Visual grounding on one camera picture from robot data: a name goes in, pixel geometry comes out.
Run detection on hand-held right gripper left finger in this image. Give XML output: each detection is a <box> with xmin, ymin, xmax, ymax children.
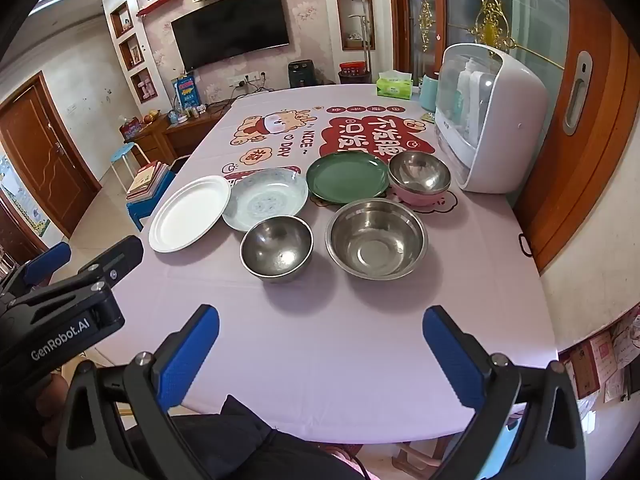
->
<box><xmin>55</xmin><ymin>304</ymin><xmax>236</xmax><ymax>480</ymax></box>

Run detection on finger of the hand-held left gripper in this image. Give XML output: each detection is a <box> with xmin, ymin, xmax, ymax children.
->
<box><xmin>0</xmin><ymin>241</ymin><xmax>72</xmax><ymax>301</ymax></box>
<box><xmin>10</xmin><ymin>235</ymin><xmax>145</xmax><ymax>311</ymax></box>

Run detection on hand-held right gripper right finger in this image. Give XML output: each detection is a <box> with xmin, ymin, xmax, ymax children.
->
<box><xmin>422</xmin><ymin>305</ymin><xmax>586</xmax><ymax>480</ymax></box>

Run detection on small steel bowl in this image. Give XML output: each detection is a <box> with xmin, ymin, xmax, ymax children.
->
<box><xmin>240</xmin><ymin>215</ymin><xmax>314</xmax><ymax>281</ymax></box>

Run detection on large flat-bottomed steel bowl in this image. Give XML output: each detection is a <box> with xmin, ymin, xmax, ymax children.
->
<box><xmin>325</xmin><ymin>198</ymin><xmax>429</xmax><ymax>281</ymax></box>

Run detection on blue patterned white bowl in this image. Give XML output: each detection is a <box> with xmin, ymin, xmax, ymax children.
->
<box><xmin>221</xmin><ymin>168</ymin><xmax>309</xmax><ymax>232</ymax></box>

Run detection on steel bowl with pink outside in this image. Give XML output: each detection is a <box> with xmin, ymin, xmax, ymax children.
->
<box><xmin>387</xmin><ymin>150</ymin><xmax>452</xmax><ymax>207</ymax></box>

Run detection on green plate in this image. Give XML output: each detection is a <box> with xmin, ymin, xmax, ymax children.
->
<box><xmin>306</xmin><ymin>152</ymin><xmax>391</xmax><ymax>200</ymax></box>

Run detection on blue chair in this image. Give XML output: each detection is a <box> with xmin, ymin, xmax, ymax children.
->
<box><xmin>127</xmin><ymin>170</ymin><xmax>176</xmax><ymax>231</ymax></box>

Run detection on stack of books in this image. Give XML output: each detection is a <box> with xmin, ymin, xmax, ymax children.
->
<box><xmin>126</xmin><ymin>160</ymin><xmax>168</xmax><ymax>201</ymax></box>

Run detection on person's dark clothing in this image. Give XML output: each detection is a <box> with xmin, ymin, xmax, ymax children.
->
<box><xmin>170</xmin><ymin>395</ymin><xmax>361</xmax><ymax>480</ymax></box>

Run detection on brown wooden door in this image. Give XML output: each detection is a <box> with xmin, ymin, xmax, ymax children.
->
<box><xmin>0</xmin><ymin>71</ymin><xmax>101</xmax><ymax>238</ymax></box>

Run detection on blue stool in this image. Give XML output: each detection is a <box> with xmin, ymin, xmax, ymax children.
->
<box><xmin>110</xmin><ymin>142</ymin><xmax>143</xmax><ymax>193</ymax></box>

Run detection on pink printed tablecloth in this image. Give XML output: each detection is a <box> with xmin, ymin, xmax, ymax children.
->
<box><xmin>147</xmin><ymin>82</ymin><xmax>558</xmax><ymax>446</ymax></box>

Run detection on red box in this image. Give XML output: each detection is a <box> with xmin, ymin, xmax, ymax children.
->
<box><xmin>120</xmin><ymin>116</ymin><xmax>148</xmax><ymax>141</ymax></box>

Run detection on wooden cabinet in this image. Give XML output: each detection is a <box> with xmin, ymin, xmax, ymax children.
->
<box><xmin>120</xmin><ymin>102</ymin><xmax>233</xmax><ymax>161</ymax></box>

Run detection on hanging paper pouches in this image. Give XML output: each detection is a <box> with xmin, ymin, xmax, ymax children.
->
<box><xmin>560</xmin><ymin>305</ymin><xmax>640</xmax><ymax>411</ymax></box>

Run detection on blue printed box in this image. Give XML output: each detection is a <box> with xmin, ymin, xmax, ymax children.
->
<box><xmin>172</xmin><ymin>74</ymin><xmax>201</xmax><ymax>111</ymax></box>

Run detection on wooden sliding door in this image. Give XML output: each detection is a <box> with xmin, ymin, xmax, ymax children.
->
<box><xmin>515</xmin><ymin>0</ymin><xmax>640</xmax><ymax>271</ymax></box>

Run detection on white sterilizer cabinet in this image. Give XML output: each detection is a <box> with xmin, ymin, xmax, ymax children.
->
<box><xmin>433</xmin><ymin>43</ymin><xmax>550</xmax><ymax>195</ymax></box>

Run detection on black television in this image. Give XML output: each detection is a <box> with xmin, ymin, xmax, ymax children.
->
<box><xmin>171</xmin><ymin>0</ymin><xmax>291</xmax><ymax>72</ymax></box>

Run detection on black air fryer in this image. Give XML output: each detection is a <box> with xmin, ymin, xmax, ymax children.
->
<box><xmin>287</xmin><ymin>59</ymin><xmax>317</xmax><ymax>90</ymax></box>

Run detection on teal container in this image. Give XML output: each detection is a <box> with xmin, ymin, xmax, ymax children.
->
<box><xmin>418</xmin><ymin>74</ymin><xmax>441</xmax><ymax>112</ymax></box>

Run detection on green tissue box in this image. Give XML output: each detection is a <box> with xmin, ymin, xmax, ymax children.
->
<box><xmin>376</xmin><ymin>71</ymin><xmax>414</xmax><ymax>100</ymax></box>

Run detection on red and black container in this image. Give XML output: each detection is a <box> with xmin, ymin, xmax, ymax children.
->
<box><xmin>338</xmin><ymin>61</ymin><xmax>372</xmax><ymax>85</ymax></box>

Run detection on gold door ornament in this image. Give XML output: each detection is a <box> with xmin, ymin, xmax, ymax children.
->
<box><xmin>470</xmin><ymin>0</ymin><xmax>566</xmax><ymax>68</ymax></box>

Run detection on red wall shelf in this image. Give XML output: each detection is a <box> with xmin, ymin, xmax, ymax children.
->
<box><xmin>136</xmin><ymin>0</ymin><xmax>186</xmax><ymax>17</ymax></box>

